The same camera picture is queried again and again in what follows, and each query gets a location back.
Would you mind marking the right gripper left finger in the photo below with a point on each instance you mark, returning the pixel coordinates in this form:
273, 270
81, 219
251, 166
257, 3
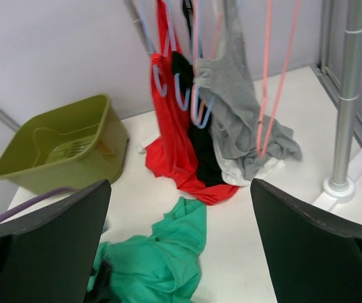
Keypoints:
48, 246

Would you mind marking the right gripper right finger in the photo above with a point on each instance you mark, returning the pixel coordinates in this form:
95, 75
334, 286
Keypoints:
312, 255

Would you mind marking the green tank top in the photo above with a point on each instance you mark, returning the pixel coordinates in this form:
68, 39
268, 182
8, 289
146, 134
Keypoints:
164, 266

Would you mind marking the grey tank top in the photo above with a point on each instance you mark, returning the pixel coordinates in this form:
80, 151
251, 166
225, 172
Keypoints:
225, 81

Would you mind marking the white tank top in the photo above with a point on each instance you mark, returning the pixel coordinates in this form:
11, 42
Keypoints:
233, 173

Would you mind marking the black tank top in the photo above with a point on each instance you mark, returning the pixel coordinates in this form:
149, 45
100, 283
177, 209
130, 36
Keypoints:
208, 170

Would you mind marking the red tank top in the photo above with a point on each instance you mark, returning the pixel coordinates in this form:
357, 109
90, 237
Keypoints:
171, 155

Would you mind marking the olive green plastic basin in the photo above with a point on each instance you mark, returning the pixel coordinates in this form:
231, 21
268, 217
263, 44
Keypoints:
70, 146

